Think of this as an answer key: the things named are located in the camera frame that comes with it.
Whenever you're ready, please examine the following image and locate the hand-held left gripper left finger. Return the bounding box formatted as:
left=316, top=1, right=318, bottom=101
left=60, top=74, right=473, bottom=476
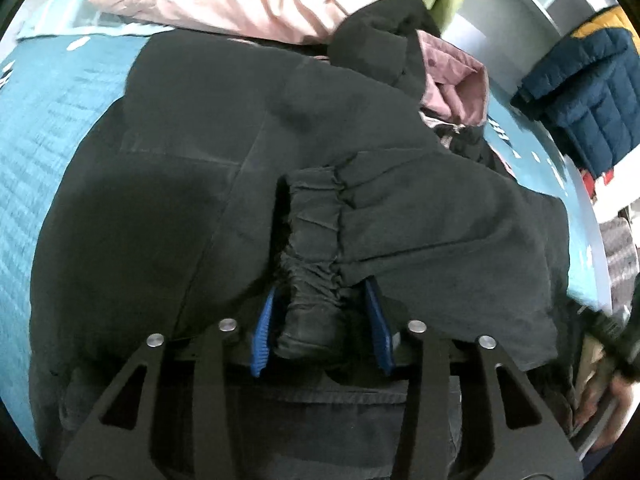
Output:
left=56, top=287, right=277, bottom=480

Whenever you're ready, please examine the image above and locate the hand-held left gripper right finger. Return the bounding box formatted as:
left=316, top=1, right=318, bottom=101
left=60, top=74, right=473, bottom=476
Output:
left=363, top=280, right=584, bottom=480

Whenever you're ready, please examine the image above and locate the black jacket with pink lining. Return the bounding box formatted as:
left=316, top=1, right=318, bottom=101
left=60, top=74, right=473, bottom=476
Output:
left=27, top=0, right=573, bottom=480

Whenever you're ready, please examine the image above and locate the person's right hand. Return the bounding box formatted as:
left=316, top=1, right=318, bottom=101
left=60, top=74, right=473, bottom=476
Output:
left=574, top=360, right=636, bottom=443

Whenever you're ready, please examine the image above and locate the red box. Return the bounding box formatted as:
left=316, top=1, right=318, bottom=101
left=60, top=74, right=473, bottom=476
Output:
left=581, top=167, right=617, bottom=202

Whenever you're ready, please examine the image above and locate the navy puffer jacket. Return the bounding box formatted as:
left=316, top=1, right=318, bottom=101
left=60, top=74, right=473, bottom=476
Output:
left=510, top=5, right=640, bottom=177

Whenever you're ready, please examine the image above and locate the blue table with metal edge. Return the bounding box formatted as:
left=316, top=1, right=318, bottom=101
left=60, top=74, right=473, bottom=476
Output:
left=0, top=0, right=615, bottom=456

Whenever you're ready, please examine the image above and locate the white bed frame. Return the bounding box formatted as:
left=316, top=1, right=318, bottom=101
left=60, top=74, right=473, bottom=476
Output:
left=450, top=0, right=640, bottom=221

